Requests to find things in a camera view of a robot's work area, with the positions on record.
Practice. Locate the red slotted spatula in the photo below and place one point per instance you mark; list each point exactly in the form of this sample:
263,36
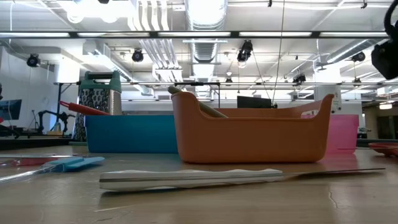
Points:
387,149

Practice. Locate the black background monitor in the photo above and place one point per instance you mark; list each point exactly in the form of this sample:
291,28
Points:
253,102

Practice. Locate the pink plastic bin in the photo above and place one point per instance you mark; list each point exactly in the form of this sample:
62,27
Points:
345,133

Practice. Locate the black overhead frame bar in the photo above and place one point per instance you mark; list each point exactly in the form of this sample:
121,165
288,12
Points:
154,35

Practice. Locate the black background robot arm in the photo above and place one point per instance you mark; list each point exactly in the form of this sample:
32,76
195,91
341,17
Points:
63,117

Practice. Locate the teal plastic bin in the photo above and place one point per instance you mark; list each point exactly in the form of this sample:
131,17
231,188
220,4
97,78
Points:
130,133

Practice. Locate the black ceiling spotlight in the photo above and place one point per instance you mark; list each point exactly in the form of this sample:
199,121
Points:
299,78
245,51
137,55
33,60
358,56

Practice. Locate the blue lit screen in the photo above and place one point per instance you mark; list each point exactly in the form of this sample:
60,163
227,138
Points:
11,109

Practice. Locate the orange plastic bin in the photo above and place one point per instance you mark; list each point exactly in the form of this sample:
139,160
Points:
248,140

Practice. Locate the silver ventilation duct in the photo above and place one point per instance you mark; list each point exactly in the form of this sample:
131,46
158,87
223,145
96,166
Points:
194,15

